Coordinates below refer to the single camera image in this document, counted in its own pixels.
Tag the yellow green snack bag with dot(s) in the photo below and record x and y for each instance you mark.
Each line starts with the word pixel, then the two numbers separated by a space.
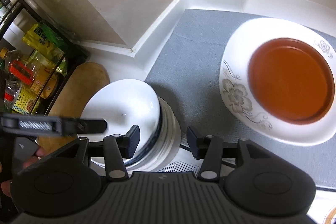
pixel 50 47

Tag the person's left hand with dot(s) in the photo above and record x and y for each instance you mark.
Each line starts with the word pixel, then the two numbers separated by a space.
pixel 40 153

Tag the white floral square plate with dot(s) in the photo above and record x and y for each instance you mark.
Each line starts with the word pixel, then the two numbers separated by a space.
pixel 237 96

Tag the grey table mat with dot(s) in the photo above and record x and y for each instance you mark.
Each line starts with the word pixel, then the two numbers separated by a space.
pixel 186 76

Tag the yellow seasoning box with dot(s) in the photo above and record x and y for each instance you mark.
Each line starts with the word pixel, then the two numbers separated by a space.
pixel 24 102

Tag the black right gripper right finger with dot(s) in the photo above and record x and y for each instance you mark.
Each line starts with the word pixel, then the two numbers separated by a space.
pixel 208 149

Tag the wooden cutting board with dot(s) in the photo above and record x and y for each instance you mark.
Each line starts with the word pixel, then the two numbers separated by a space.
pixel 83 84

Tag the black metal rack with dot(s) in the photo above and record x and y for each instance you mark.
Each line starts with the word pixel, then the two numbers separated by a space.
pixel 73 54

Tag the white bowl blue rim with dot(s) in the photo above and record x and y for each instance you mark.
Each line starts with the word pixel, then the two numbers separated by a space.
pixel 149 145

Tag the cooking oil bottle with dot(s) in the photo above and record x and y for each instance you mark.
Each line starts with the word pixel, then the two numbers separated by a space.
pixel 30 71

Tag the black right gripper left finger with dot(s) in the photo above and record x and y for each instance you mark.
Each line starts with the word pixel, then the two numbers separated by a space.
pixel 117 148

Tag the brown round plate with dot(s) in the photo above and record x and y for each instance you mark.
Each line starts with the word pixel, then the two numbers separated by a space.
pixel 291 80

